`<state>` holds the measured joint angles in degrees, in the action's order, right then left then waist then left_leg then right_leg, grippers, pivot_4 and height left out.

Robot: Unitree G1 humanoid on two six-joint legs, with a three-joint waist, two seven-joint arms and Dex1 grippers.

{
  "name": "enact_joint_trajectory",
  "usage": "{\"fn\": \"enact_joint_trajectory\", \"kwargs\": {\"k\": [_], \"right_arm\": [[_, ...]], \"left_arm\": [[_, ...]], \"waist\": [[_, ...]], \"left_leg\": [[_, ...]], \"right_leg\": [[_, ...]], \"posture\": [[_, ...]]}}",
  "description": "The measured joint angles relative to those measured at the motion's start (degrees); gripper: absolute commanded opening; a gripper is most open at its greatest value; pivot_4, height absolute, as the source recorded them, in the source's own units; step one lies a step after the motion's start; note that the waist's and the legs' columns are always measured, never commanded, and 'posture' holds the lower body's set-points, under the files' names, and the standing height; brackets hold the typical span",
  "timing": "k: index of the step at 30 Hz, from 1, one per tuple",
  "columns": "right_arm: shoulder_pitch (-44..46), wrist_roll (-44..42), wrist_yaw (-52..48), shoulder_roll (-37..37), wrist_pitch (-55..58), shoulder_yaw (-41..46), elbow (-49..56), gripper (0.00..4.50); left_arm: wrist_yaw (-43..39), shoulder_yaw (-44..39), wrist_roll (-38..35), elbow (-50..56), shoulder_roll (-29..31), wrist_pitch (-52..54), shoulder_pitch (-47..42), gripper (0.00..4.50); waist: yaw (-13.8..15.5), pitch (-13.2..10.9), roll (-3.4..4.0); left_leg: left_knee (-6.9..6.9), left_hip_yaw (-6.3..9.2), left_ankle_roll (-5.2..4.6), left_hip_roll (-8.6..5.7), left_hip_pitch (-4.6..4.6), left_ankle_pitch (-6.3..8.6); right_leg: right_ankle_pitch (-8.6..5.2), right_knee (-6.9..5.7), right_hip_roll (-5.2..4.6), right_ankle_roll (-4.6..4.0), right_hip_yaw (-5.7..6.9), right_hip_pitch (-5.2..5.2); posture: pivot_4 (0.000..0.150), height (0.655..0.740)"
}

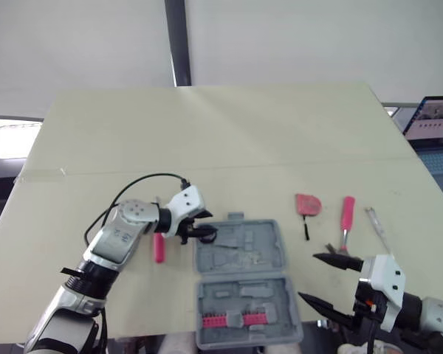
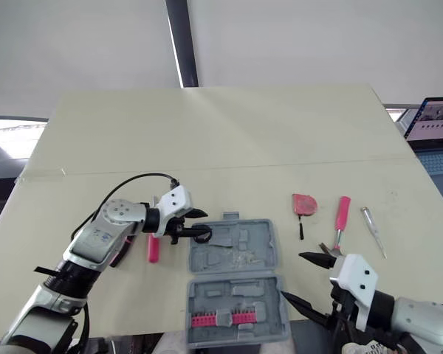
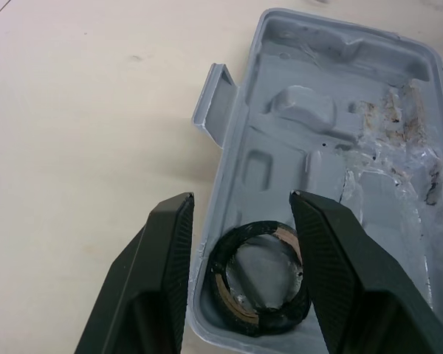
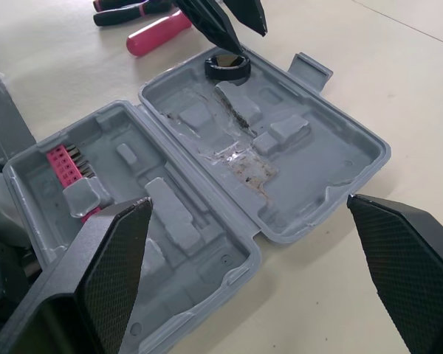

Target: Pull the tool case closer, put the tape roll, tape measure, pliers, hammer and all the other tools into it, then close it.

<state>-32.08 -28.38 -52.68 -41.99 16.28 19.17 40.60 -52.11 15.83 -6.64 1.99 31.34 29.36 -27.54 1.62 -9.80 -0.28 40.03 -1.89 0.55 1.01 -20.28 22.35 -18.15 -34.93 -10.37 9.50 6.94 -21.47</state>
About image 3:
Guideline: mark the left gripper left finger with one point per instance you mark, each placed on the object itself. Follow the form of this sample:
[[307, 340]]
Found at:
[[151, 280]]

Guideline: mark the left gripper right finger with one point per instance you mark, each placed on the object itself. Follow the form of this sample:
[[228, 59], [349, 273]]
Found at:
[[358, 280]]

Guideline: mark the black tape roll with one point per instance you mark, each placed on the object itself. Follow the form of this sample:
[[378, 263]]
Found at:
[[221, 280]]

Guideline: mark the grey plastic tool case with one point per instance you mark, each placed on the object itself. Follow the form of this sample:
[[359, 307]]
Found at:
[[302, 121]]

